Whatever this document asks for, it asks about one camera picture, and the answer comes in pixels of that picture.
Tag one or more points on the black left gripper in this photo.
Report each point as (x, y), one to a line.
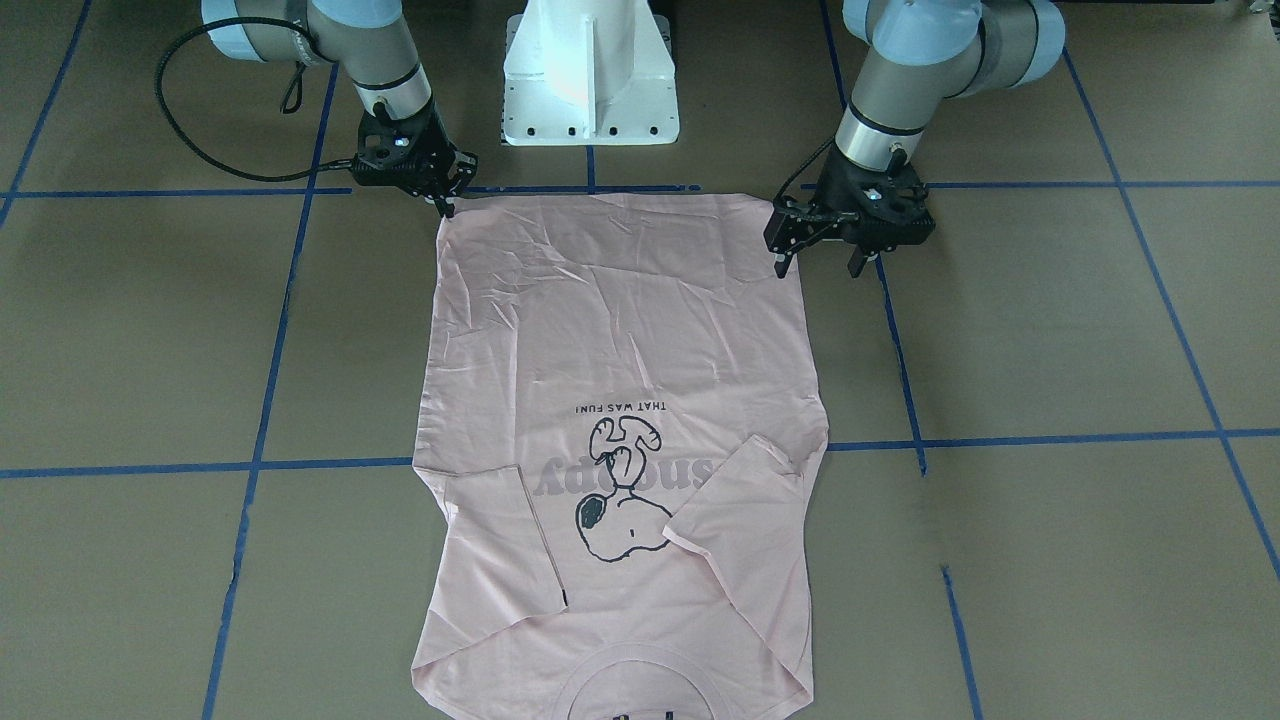
(836, 189)

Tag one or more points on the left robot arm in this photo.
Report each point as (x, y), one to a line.
(923, 52)

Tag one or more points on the pink Snoopy t-shirt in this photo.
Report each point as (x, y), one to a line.
(622, 427)

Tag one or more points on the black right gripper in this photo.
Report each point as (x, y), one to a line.
(432, 143)

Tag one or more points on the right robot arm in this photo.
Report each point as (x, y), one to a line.
(369, 40)

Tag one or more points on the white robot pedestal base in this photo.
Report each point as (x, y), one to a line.
(580, 73)

